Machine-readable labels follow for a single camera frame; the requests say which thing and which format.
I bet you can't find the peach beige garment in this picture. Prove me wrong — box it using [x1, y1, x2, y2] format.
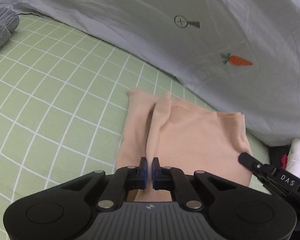
[115, 88, 253, 202]

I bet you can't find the black garment with red trim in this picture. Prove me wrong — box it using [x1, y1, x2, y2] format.
[268, 145, 290, 170]

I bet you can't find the grey printed duvet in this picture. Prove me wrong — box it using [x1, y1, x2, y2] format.
[0, 0, 300, 146]

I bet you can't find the grey sweatshirt pile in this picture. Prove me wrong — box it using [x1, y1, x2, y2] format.
[0, 8, 20, 48]

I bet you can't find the green grid bed sheet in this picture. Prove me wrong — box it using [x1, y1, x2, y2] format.
[0, 13, 272, 240]

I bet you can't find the white folded cloth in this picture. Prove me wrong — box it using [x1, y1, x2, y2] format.
[286, 138, 300, 178]

